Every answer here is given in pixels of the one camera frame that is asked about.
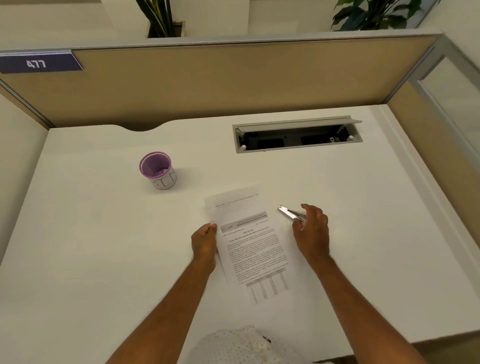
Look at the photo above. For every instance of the blue partition label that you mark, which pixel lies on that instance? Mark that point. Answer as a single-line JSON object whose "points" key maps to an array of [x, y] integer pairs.
{"points": [[39, 62]]}

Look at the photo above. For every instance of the printed white paper sheet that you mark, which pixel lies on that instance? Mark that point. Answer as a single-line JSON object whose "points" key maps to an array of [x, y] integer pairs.
{"points": [[249, 243]]}

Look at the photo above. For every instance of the person's left thumb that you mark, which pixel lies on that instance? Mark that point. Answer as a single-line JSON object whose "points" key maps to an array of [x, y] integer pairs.
{"points": [[212, 234]]}

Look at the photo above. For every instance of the person's left forearm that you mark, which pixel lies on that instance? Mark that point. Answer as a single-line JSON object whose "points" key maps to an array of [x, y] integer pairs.
{"points": [[165, 315]]}

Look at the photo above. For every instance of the beige cubicle partition panel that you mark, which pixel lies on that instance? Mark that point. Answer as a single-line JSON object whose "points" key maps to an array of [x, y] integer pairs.
{"points": [[228, 82]]}

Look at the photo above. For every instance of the spiky green potted plant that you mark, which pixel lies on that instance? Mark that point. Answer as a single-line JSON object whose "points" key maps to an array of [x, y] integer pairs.
{"points": [[159, 17]]}

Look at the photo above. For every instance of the purple and white cup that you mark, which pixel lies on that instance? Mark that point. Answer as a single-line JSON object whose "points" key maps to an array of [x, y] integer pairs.
{"points": [[157, 170]]}

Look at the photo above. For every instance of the person's right forearm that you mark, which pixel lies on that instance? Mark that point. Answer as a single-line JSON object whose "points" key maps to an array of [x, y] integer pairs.
{"points": [[362, 313]]}

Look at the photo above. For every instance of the person's right hand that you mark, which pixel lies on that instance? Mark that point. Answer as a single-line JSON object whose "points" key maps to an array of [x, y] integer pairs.
{"points": [[314, 234]]}

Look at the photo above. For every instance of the white dotted shirt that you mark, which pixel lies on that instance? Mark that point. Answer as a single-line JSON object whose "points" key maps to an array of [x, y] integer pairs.
{"points": [[243, 347]]}

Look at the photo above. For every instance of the person's left hand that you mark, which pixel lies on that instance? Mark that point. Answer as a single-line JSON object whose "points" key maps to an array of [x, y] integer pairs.
{"points": [[204, 245]]}

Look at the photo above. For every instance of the person's right thumb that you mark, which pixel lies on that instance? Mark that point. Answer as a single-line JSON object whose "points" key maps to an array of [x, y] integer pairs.
{"points": [[298, 232]]}

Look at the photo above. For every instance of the silver metal stapler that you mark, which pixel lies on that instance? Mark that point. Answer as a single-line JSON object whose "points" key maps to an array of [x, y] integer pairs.
{"points": [[290, 213]]}

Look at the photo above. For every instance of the glass side partition panel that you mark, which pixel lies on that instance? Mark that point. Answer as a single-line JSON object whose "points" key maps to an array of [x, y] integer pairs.
{"points": [[448, 93]]}

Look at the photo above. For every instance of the broad-leaf green plant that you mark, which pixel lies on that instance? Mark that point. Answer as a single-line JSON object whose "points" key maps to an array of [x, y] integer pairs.
{"points": [[375, 13]]}

